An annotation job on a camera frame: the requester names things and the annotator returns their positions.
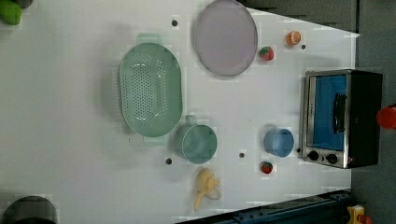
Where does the grey round robot base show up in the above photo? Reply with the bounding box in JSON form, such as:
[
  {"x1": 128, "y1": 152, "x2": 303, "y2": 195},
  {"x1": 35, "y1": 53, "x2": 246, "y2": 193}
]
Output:
[{"x1": 1, "y1": 196, "x2": 59, "y2": 224}]

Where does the red toy strawberry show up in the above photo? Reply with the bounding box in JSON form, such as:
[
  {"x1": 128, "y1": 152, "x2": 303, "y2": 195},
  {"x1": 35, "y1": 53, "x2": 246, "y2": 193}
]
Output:
[{"x1": 259, "y1": 47, "x2": 275, "y2": 61}]

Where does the red ketchup bottle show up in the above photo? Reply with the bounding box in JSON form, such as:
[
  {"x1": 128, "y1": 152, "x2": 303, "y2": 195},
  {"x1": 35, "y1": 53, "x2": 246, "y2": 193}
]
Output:
[{"x1": 376, "y1": 106, "x2": 396, "y2": 129}]

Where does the yellow toy banana bunch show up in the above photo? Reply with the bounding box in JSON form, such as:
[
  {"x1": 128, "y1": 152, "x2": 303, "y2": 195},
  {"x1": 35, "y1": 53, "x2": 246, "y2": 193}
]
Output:
[{"x1": 194, "y1": 168, "x2": 221, "y2": 211}]

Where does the orange toy fruit half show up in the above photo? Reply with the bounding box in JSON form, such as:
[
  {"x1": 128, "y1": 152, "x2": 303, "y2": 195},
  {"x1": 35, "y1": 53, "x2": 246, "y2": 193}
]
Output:
[{"x1": 286, "y1": 31, "x2": 302, "y2": 46}]

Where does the blue plastic cup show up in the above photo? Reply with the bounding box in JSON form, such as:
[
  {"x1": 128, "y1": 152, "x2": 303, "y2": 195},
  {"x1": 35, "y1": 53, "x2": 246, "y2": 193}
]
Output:
[{"x1": 264, "y1": 128, "x2": 294, "y2": 158}]

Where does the blue metal frame rail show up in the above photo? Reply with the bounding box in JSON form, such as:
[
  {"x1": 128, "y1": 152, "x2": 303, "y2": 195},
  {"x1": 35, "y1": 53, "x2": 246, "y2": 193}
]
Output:
[{"x1": 178, "y1": 190, "x2": 356, "y2": 224}]

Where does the lilac round plate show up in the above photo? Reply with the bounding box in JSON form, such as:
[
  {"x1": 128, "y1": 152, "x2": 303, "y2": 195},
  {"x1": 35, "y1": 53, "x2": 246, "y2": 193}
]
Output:
[{"x1": 193, "y1": 0, "x2": 258, "y2": 77}]

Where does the green toy pepper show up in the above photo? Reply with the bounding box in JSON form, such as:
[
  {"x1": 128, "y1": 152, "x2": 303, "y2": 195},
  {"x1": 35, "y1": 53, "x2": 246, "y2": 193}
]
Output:
[{"x1": 0, "y1": 0, "x2": 21, "y2": 25}]

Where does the yellow emergency stop button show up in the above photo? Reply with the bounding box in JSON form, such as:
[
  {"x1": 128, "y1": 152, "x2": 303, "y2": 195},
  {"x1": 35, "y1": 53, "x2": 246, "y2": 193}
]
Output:
[{"x1": 347, "y1": 205, "x2": 373, "y2": 224}]

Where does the green plastic mug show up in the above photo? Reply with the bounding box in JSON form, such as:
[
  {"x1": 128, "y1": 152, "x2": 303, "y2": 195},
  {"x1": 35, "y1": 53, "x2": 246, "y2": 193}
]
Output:
[{"x1": 173, "y1": 115, "x2": 218, "y2": 164}]

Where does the green oval colander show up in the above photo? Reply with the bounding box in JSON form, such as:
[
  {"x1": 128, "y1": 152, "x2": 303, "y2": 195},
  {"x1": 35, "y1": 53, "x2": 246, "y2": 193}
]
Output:
[{"x1": 119, "y1": 33, "x2": 183, "y2": 138}]

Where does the red toy tomato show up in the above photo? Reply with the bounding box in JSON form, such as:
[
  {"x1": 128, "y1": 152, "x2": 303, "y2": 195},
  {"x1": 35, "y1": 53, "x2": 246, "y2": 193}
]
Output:
[{"x1": 261, "y1": 161, "x2": 273, "y2": 174}]

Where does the silver black toaster oven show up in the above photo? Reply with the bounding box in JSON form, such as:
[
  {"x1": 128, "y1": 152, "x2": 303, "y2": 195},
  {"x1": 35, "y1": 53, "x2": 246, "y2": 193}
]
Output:
[{"x1": 301, "y1": 69, "x2": 383, "y2": 169}]

